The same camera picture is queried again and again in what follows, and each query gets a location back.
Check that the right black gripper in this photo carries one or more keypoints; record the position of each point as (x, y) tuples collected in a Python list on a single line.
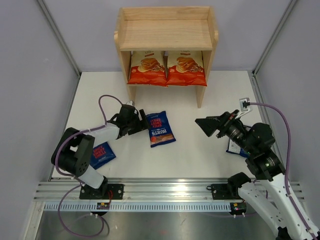
[(209, 124)]

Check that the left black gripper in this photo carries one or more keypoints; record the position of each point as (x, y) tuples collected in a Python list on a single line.
[(144, 121)]

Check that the blue burts bag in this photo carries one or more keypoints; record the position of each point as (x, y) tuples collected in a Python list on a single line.
[(160, 132), (101, 155)]

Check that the blue bag back side up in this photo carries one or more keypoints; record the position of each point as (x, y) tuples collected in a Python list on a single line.
[(233, 148)]

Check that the cassava chips bag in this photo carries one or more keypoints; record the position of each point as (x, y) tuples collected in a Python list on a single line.
[(148, 68), (185, 68)]

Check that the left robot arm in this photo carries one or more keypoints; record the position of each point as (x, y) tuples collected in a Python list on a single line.
[(75, 148)]

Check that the wooden two-tier shelf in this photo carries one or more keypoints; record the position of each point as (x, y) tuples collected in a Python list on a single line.
[(166, 28)]

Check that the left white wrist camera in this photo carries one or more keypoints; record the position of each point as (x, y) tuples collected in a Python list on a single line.
[(130, 103)]

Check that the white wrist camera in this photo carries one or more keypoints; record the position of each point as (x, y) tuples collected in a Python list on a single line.
[(245, 107), (130, 103)]

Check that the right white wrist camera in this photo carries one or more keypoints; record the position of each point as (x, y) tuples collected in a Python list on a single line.
[(245, 107)]

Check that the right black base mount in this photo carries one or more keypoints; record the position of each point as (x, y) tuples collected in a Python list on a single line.
[(225, 191)]

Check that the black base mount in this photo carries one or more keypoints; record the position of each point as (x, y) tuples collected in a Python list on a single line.
[(225, 191), (107, 191)]

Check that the aluminium mounting rail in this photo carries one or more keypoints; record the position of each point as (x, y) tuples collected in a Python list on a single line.
[(139, 190)]

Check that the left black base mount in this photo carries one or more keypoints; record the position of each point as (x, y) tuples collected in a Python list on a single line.
[(107, 191)]

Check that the white slotted cable duct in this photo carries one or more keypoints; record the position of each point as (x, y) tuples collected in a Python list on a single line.
[(192, 207)]

